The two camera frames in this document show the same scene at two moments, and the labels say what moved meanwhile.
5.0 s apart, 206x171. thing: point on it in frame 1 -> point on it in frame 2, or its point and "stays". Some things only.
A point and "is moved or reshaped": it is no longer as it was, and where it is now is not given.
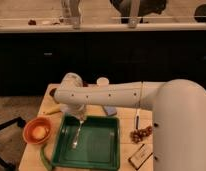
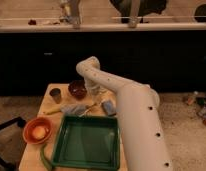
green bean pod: x=47 y=163 stays
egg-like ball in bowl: x=38 y=132 stays
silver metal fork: x=75 y=142 is moved or reshaped
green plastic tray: x=98 y=147 stays
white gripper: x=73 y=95 -> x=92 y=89
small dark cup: x=52 y=92 stays
